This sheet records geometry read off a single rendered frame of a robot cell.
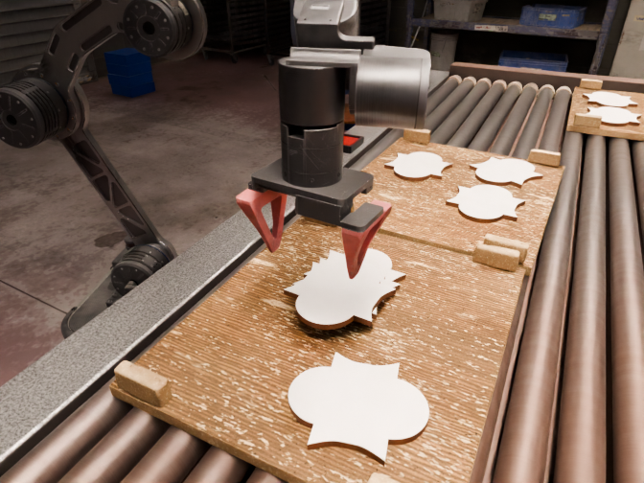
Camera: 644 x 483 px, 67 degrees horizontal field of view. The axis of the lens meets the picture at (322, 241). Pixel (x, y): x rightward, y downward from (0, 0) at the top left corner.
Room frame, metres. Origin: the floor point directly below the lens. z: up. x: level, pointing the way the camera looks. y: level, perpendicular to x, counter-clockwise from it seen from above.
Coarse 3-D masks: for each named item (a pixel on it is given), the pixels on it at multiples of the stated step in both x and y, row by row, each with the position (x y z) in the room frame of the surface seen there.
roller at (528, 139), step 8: (544, 88) 1.58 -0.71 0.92; (552, 88) 1.59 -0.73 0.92; (544, 96) 1.49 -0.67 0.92; (552, 96) 1.56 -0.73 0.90; (536, 104) 1.41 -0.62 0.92; (544, 104) 1.41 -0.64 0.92; (536, 112) 1.33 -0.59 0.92; (544, 112) 1.35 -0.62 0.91; (528, 120) 1.28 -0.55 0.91; (536, 120) 1.26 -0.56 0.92; (528, 128) 1.19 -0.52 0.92; (536, 128) 1.20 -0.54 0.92; (520, 136) 1.16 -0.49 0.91; (528, 136) 1.13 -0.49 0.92; (536, 136) 1.15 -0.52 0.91; (520, 144) 1.09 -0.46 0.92; (528, 144) 1.08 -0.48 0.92; (536, 144) 1.13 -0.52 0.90; (520, 152) 1.03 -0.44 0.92; (528, 152) 1.04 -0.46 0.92
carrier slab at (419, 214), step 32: (384, 160) 0.94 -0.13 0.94; (448, 160) 0.94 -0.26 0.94; (480, 160) 0.94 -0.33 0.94; (384, 192) 0.79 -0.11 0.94; (416, 192) 0.79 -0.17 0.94; (448, 192) 0.79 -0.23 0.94; (512, 192) 0.79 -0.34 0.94; (544, 192) 0.79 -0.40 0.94; (384, 224) 0.68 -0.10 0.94; (416, 224) 0.68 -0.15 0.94; (448, 224) 0.68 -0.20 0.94; (480, 224) 0.68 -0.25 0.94; (512, 224) 0.68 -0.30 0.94; (544, 224) 0.68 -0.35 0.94
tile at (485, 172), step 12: (480, 168) 0.88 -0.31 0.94; (492, 168) 0.88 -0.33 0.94; (504, 168) 0.88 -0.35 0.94; (516, 168) 0.88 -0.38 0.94; (528, 168) 0.88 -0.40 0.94; (480, 180) 0.84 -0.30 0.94; (492, 180) 0.82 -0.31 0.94; (504, 180) 0.82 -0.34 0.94; (516, 180) 0.82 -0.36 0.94; (528, 180) 0.84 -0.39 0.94
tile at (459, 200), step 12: (468, 192) 0.78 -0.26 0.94; (480, 192) 0.78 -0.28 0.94; (492, 192) 0.78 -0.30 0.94; (504, 192) 0.78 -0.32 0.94; (456, 204) 0.73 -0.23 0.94; (468, 204) 0.73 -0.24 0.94; (480, 204) 0.73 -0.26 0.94; (492, 204) 0.73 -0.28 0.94; (504, 204) 0.73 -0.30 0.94; (516, 204) 0.73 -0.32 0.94; (468, 216) 0.69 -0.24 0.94; (480, 216) 0.69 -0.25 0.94; (492, 216) 0.69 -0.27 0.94; (504, 216) 0.70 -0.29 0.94; (516, 216) 0.69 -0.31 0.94
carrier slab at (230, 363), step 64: (256, 256) 0.59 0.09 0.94; (320, 256) 0.59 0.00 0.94; (448, 256) 0.59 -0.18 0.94; (192, 320) 0.45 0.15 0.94; (256, 320) 0.45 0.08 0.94; (384, 320) 0.45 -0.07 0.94; (448, 320) 0.45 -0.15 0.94; (512, 320) 0.45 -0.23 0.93; (192, 384) 0.35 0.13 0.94; (256, 384) 0.35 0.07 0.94; (448, 384) 0.35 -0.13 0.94; (256, 448) 0.27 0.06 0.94; (320, 448) 0.27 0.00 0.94; (448, 448) 0.27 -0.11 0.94
